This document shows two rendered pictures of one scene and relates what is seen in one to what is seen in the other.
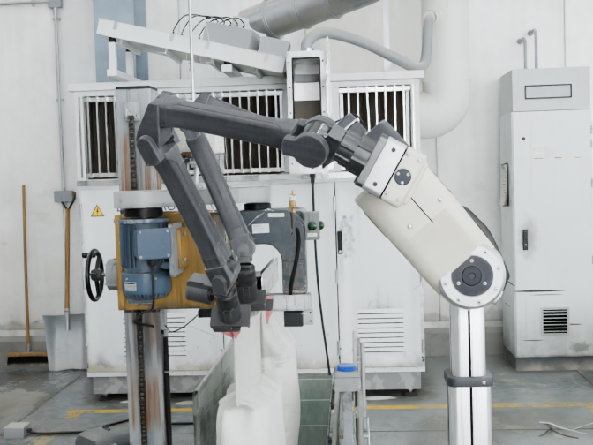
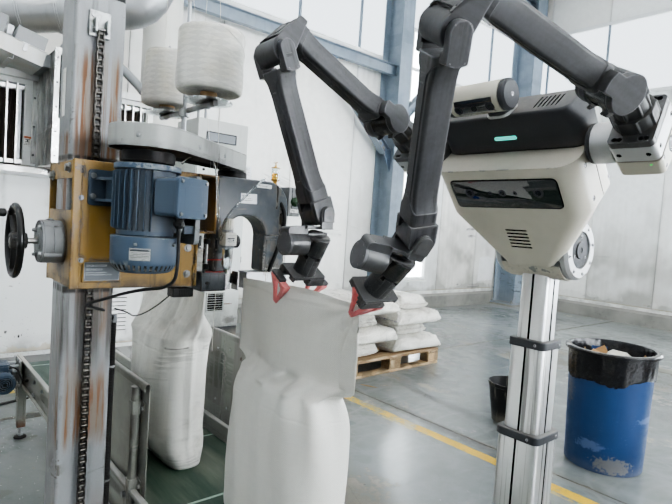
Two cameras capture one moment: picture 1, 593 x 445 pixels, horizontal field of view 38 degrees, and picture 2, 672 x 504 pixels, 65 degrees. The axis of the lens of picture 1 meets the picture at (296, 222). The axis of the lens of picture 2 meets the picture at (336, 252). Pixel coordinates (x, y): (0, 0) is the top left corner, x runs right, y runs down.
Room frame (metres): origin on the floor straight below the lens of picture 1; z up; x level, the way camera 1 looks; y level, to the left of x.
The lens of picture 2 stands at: (1.43, 1.02, 1.22)
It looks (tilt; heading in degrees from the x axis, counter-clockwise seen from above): 3 degrees down; 316
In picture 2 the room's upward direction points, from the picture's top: 4 degrees clockwise
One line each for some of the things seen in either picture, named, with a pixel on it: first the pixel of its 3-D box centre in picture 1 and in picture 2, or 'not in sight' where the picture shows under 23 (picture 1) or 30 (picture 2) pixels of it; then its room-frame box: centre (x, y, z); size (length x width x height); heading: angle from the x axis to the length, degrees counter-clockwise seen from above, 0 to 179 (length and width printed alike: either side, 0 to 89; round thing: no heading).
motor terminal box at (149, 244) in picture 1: (152, 246); (181, 203); (2.54, 0.43, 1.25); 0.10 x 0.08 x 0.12; 111
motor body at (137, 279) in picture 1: (145, 258); (145, 218); (2.64, 0.47, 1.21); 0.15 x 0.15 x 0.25
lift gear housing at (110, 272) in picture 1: (116, 274); (47, 240); (2.87, 0.62, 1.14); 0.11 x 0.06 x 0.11; 176
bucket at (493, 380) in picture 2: not in sight; (509, 401); (3.06, -2.28, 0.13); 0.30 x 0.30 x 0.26
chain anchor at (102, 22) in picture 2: (131, 110); (101, 23); (2.81, 0.53, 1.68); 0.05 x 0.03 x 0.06; 86
